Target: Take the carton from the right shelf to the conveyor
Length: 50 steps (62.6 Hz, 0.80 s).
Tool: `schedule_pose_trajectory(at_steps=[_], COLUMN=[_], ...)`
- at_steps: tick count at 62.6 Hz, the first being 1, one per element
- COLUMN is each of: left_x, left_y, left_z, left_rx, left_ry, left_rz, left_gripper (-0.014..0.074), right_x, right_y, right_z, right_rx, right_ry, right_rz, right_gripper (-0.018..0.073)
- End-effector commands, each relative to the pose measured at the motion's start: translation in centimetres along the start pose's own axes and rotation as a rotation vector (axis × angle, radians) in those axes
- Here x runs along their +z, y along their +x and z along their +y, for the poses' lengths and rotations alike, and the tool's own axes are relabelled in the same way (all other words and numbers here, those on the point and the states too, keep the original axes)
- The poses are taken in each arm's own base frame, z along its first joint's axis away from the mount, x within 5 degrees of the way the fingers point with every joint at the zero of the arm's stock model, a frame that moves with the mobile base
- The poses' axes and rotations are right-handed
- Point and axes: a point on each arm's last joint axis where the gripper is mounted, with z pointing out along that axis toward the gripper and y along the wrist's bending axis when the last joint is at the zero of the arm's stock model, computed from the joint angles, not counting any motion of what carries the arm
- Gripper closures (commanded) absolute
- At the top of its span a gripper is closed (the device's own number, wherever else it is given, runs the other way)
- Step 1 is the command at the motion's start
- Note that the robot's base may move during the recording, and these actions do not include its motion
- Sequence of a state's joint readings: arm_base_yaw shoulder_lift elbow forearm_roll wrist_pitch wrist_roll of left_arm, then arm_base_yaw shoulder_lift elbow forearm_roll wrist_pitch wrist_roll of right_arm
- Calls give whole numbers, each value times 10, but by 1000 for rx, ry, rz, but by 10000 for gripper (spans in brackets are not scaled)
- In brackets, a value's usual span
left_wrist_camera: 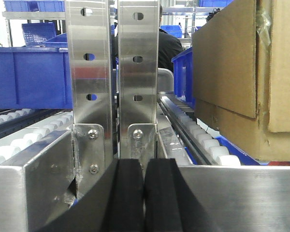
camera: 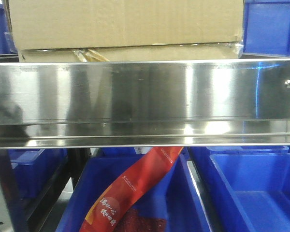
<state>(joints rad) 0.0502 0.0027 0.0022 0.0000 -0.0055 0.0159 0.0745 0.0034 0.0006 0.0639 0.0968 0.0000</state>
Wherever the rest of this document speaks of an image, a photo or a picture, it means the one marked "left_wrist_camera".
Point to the white roller track left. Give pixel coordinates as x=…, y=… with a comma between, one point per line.
x=12, y=144

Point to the white roller track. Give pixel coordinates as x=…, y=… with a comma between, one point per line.
x=12, y=144
x=199, y=142

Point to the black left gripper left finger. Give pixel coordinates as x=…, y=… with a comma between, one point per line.
x=113, y=204

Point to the large blue bin left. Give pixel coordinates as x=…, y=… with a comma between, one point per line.
x=35, y=77

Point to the person in black shirt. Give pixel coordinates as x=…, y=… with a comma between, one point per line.
x=169, y=47

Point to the left perforated steel upright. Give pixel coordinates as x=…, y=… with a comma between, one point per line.
x=89, y=33

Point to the brown cardboard carton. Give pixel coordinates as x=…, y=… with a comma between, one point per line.
x=241, y=80

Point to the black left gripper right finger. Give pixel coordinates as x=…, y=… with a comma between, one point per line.
x=170, y=204

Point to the steel shelf front rail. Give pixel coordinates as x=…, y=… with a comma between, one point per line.
x=34, y=190

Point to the white roller track right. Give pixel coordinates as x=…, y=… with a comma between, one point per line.
x=199, y=142

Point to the perforated steel upright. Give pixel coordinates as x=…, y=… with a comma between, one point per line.
x=137, y=32
x=89, y=33

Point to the right perforated steel upright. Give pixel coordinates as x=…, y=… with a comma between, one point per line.
x=137, y=32

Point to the blue crate on upper shelf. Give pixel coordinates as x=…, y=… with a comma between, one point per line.
x=43, y=34

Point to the blue bin behind carton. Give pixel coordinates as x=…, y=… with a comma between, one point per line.
x=183, y=81

